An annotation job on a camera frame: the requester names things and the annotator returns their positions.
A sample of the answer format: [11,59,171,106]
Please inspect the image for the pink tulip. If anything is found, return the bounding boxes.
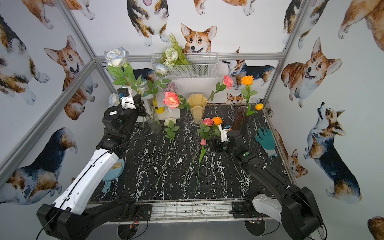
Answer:
[195,139,207,193]

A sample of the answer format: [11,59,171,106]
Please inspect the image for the orange tulip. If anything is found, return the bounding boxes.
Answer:
[246,104,264,117]

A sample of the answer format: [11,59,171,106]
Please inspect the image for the pink rose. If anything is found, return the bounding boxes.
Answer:
[208,75,233,101]
[181,118,213,187]
[163,92,192,110]

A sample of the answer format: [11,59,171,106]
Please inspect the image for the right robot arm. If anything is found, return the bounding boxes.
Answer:
[218,129,325,240]

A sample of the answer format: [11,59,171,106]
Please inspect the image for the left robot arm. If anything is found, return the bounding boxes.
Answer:
[37,94,147,240]

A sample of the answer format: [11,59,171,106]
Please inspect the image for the dark red glass vase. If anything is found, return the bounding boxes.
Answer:
[232,106,249,135]

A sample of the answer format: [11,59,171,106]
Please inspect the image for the teal rubber glove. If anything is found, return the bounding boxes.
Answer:
[254,128,278,158]

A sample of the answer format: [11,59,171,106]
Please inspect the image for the clear ribbed glass vase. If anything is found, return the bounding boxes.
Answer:
[145,107,162,134]

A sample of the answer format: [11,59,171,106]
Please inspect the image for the white tiered shelf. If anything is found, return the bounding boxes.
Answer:
[130,85,181,121]

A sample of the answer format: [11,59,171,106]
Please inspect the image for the clear jar green lid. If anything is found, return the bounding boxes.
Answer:
[138,79,149,97]

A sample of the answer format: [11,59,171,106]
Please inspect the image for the yellow bottle under shelf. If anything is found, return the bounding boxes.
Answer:
[153,98,165,114]

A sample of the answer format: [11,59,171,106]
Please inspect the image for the yellow fluted vase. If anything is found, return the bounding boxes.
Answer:
[187,94,208,123]

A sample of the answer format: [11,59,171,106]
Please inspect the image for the small purple flower pot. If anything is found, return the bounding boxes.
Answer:
[163,82,178,94]

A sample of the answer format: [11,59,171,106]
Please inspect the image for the green fern white flower bouquet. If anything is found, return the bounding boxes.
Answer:
[159,33,190,70]

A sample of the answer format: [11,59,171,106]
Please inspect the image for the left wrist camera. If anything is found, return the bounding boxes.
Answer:
[118,88,136,110]

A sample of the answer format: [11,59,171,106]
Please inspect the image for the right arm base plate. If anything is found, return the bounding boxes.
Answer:
[229,200,260,219]

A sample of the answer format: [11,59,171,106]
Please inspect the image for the white wire wall basket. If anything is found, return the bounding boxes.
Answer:
[159,53,219,80]

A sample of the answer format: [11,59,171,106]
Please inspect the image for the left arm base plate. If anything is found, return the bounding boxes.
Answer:
[133,204,153,222]

